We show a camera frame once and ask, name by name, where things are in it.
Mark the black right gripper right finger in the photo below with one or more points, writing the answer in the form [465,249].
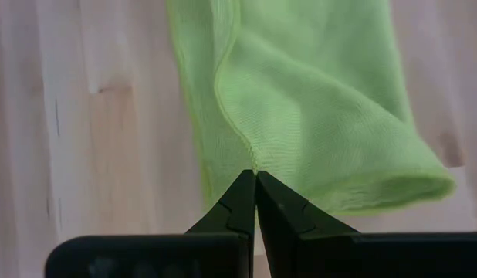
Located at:
[281,212]

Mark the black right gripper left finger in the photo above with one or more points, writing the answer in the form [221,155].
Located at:
[238,208]

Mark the lime green microfiber towel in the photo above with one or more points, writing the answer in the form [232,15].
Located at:
[300,116]

